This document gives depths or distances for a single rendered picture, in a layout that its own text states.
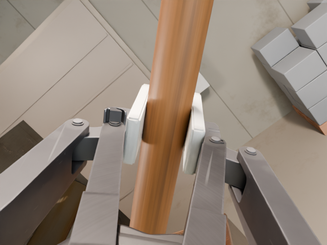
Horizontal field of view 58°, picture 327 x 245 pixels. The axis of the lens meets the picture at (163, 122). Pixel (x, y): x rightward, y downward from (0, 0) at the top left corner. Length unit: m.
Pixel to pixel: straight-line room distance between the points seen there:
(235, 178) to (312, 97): 3.16
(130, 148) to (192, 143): 0.04
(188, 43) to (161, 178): 0.09
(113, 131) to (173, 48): 0.06
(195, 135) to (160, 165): 0.05
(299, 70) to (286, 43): 0.42
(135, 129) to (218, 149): 0.05
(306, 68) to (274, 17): 0.95
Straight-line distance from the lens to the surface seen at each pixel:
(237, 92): 3.94
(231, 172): 0.16
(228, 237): 2.27
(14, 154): 1.93
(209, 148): 0.15
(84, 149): 0.16
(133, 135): 0.17
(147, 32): 3.71
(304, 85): 3.24
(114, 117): 0.16
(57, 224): 1.86
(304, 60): 3.18
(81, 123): 0.16
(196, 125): 0.17
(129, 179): 4.33
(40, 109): 4.19
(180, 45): 0.17
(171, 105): 0.18
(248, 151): 0.16
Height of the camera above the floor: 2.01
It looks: 15 degrees down
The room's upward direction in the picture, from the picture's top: 42 degrees counter-clockwise
